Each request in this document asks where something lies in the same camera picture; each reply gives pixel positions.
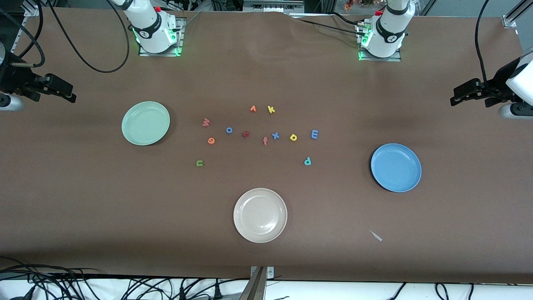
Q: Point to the small metal bracket plate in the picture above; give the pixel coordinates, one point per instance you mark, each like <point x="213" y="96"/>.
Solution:
<point x="270" y="273"/>

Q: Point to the grey metal bar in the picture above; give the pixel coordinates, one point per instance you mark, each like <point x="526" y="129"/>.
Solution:
<point x="255" y="287"/>

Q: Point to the beige plate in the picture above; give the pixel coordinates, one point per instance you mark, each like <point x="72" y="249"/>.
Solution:
<point x="260" y="215"/>

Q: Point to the black power plug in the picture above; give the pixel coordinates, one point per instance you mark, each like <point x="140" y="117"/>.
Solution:
<point x="216" y="291"/>
<point x="182" y="293"/>

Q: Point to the brown table cover sheet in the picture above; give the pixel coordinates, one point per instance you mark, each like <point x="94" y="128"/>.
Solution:
<point x="83" y="200"/>

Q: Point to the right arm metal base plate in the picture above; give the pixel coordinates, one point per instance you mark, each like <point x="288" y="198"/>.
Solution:
<point x="166" y="54"/>

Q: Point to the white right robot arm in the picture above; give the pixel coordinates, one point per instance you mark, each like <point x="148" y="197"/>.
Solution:
<point x="152" y="25"/>

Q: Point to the grey metal frame beam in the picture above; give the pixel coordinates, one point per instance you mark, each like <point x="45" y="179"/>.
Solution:
<point x="270" y="6"/>

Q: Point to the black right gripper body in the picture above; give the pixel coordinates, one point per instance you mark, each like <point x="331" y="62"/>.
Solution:
<point x="15" y="78"/>

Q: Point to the blue letter E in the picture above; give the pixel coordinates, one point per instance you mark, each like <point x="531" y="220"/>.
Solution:
<point x="315" y="134"/>

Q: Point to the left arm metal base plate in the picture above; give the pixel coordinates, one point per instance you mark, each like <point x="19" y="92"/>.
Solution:
<point x="391" y="59"/>

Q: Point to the white paper scrap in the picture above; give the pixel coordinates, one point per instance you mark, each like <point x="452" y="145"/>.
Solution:
<point x="376" y="236"/>

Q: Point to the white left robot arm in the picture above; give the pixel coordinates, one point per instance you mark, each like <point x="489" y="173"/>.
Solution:
<point x="389" y="29"/>

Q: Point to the pink letter w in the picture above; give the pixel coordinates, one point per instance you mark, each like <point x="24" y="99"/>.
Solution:
<point x="205" y="122"/>

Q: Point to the orange flower bunch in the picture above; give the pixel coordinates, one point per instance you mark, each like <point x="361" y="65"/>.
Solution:
<point x="354" y="4"/>

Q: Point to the aluminium frame profile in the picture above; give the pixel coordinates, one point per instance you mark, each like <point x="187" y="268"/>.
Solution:
<point x="32" y="10"/>
<point x="520" y="9"/>

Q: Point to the yellow letter k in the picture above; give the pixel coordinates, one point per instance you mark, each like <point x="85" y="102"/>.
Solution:
<point x="269" y="109"/>

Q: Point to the blue plate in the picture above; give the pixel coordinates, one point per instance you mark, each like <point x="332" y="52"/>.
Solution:
<point x="396" y="167"/>

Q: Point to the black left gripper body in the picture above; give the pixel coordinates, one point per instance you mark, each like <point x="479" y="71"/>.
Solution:
<point x="498" y="85"/>

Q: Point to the green plate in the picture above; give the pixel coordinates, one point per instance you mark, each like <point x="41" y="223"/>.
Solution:
<point x="145" y="123"/>

